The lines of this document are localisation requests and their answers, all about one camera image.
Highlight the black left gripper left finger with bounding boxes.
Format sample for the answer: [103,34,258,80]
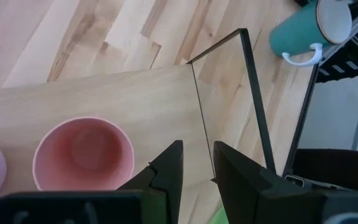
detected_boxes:
[116,139,185,224]

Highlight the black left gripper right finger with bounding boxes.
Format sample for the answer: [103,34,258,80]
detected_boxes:
[213,141,326,224]

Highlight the pink plastic cup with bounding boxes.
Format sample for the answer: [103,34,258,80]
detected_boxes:
[32,116,135,191]

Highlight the teal mug white inside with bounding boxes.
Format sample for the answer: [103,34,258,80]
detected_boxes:
[268,0,353,68]

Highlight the green cloth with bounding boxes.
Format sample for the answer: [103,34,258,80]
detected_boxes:
[209,205,229,224]

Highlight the black aluminium table frame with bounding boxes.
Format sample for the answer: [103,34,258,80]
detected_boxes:
[283,6,358,180]

